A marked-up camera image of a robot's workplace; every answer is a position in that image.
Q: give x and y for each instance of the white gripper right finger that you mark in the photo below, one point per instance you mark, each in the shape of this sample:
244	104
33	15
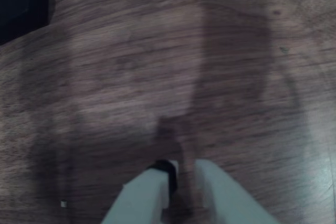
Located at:
225	203

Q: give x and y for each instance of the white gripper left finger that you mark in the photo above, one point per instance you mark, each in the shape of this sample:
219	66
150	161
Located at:
143	197

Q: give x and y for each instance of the black open box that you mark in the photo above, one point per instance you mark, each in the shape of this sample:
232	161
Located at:
23	6

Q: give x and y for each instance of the small pale crumb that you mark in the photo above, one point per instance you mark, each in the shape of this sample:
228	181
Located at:
63	204

